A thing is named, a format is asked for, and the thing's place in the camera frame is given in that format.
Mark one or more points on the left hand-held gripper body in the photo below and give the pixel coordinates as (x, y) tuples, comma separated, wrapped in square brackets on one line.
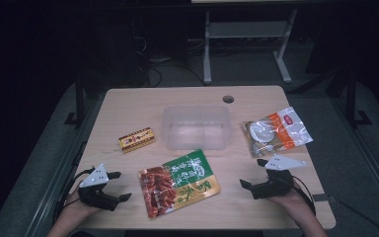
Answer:
[(93, 177)]

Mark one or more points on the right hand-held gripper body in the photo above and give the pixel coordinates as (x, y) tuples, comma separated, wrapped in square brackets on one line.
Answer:
[(276, 184)]

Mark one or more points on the orange white snack pouch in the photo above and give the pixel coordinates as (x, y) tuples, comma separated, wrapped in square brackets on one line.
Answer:
[(276, 131)]

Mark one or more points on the green red snack packet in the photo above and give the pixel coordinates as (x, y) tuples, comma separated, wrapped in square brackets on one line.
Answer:
[(184, 177)]

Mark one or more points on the clear plastic container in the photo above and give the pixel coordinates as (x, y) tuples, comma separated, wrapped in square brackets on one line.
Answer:
[(177, 115)]

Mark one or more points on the person's right hand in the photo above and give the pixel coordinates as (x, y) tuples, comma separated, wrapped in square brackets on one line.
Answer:
[(288, 201)]

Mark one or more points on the person's left hand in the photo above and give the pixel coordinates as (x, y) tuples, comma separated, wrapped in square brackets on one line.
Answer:
[(77, 205)]

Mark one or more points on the grey tape piece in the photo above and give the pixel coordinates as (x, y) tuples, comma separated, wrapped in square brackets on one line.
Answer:
[(324, 198)]

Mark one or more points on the black metal stand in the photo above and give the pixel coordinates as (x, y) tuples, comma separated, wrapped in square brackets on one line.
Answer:
[(352, 98), (80, 98)]

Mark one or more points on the white metal stand frame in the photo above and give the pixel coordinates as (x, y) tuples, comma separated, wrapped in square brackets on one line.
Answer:
[(207, 49)]

